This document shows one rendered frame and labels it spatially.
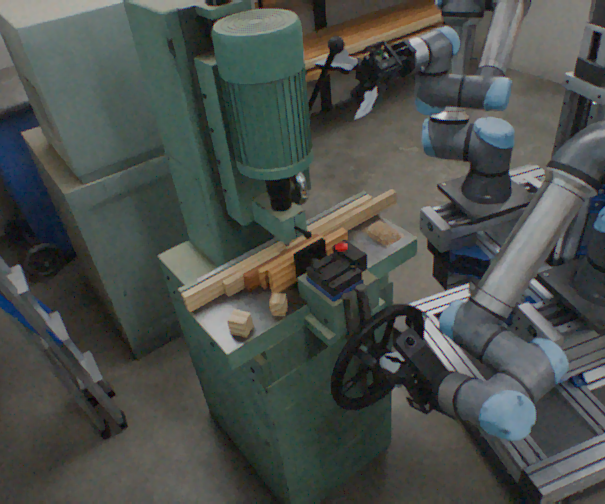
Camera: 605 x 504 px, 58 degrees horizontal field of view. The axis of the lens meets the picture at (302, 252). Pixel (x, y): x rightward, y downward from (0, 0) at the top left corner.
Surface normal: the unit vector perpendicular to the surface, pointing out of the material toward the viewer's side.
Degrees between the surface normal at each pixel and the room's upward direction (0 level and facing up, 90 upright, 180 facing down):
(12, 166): 95
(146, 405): 0
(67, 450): 0
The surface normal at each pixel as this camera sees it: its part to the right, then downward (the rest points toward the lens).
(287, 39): 0.65, 0.43
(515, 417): 0.44, 0.05
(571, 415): -0.10, -0.77
